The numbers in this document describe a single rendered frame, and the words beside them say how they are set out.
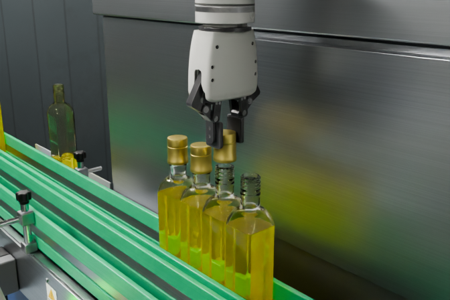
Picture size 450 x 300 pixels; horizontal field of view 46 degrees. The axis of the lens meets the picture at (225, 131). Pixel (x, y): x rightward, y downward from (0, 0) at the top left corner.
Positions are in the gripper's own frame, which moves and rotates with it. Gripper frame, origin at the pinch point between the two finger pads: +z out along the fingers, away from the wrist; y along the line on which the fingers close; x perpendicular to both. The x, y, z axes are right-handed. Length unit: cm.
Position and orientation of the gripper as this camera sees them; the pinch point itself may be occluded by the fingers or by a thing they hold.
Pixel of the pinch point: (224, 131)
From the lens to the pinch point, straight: 79.4
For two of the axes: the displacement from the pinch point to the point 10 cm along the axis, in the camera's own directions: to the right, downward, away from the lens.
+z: 0.0, 9.6, 2.7
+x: 6.6, 2.0, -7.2
